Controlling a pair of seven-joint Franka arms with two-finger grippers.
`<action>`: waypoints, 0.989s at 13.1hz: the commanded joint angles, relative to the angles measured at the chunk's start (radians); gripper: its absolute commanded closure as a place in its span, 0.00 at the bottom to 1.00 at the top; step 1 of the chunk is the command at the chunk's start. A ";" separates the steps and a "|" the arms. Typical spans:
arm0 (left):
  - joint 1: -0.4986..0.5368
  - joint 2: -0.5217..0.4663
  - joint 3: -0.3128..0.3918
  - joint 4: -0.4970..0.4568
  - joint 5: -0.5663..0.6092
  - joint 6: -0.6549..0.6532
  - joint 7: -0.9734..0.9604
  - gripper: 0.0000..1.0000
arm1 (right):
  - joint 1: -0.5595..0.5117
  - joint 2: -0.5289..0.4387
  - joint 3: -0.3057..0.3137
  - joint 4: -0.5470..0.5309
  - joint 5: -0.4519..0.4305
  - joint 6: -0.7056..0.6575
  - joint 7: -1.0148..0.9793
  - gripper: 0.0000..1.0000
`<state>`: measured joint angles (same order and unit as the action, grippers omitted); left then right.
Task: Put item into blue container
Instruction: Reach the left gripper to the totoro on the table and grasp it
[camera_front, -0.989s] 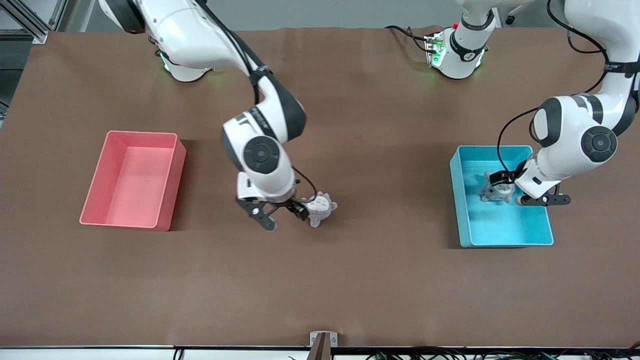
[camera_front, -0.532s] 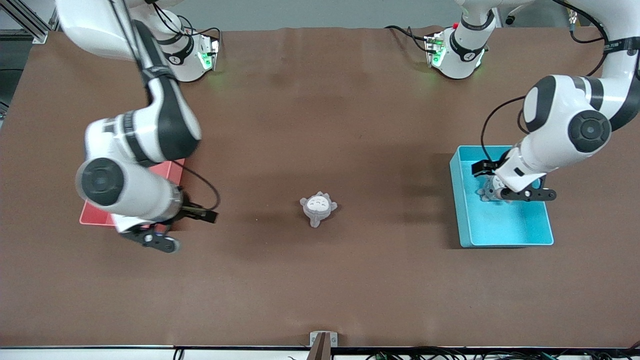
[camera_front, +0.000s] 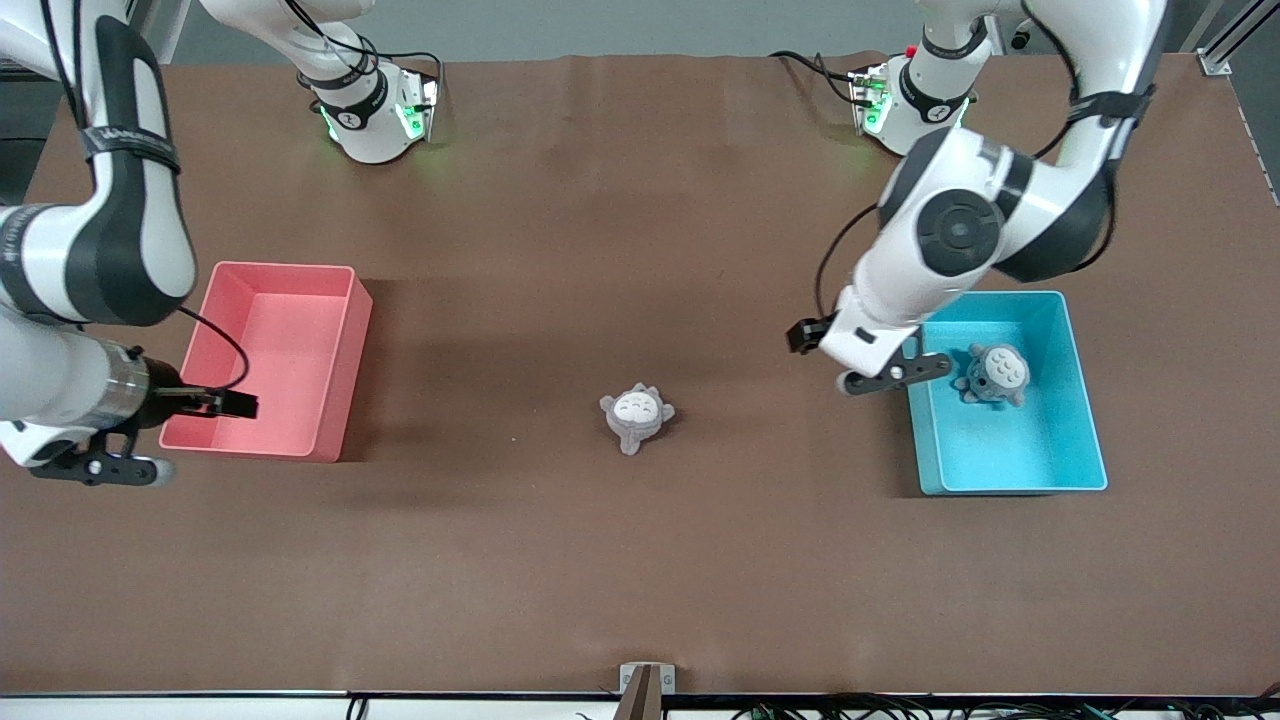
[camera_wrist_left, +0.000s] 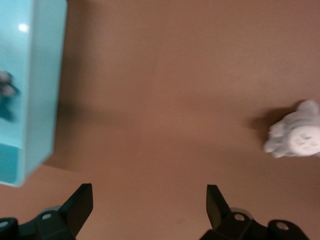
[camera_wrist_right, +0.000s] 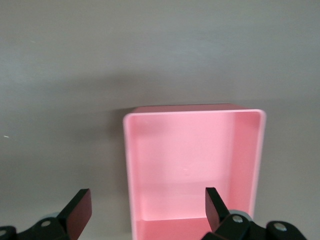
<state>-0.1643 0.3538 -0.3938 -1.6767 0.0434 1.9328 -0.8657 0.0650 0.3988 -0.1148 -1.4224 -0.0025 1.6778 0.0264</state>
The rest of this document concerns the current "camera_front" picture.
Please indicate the metal right base connector plate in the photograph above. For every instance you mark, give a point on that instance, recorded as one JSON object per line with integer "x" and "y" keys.
{"x": 425, "y": 100}

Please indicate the pink plastic box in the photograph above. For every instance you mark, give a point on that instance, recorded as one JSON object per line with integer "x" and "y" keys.
{"x": 290, "y": 370}

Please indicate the metal left base connector plate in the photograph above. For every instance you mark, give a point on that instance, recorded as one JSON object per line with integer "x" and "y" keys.
{"x": 862, "y": 95}

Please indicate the black caster wheel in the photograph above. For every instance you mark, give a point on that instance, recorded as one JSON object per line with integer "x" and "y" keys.
{"x": 1021, "y": 38}

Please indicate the black left camera bracket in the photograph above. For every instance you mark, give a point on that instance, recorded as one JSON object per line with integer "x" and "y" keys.
{"x": 900, "y": 373}

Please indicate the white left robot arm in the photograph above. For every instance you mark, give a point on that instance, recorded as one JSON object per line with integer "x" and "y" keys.
{"x": 960, "y": 230}

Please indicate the grey plush toy with loop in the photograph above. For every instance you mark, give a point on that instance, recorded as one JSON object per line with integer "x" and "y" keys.
{"x": 1000, "y": 372}

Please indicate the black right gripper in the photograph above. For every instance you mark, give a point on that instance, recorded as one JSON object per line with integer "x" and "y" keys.
{"x": 168, "y": 397}

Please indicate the brown wooden post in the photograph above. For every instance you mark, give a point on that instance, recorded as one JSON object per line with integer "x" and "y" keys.
{"x": 640, "y": 700}

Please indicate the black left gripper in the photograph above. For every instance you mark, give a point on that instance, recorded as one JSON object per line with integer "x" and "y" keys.
{"x": 806, "y": 335}

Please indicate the metal base connector plate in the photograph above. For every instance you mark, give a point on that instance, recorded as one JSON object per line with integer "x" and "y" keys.
{"x": 425, "y": 100}
{"x": 862, "y": 95}

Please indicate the brown table cover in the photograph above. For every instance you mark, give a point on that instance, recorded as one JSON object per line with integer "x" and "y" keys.
{"x": 640, "y": 560}

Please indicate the grey metal bracket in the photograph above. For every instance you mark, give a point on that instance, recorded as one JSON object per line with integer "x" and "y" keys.
{"x": 668, "y": 680}

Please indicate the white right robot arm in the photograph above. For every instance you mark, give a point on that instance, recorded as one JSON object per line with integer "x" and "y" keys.
{"x": 60, "y": 260}

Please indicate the slanted aluminium frame profile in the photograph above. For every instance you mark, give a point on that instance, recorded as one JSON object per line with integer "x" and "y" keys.
{"x": 1216, "y": 64}

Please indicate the blue plastic box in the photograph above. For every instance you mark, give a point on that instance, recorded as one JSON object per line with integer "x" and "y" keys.
{"x": 1000, "y": 450}

